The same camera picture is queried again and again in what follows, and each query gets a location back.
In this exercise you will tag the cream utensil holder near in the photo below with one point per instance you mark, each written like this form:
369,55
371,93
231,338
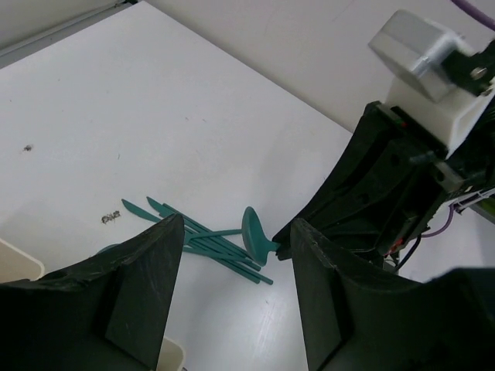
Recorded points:
17,265

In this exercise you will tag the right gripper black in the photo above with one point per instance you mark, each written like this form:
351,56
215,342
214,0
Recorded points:
392,178

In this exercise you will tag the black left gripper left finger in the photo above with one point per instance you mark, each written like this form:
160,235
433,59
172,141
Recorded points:
108,312

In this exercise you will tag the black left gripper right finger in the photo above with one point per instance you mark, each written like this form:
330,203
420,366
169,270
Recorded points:
356,316

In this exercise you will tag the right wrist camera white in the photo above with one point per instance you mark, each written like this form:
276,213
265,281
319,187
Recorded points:
440,81

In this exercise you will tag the teal plastic fork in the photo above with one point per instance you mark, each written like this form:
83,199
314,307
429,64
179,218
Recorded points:
200,235

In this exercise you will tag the small metal screw debris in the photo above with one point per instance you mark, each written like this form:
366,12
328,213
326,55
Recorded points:
110,217

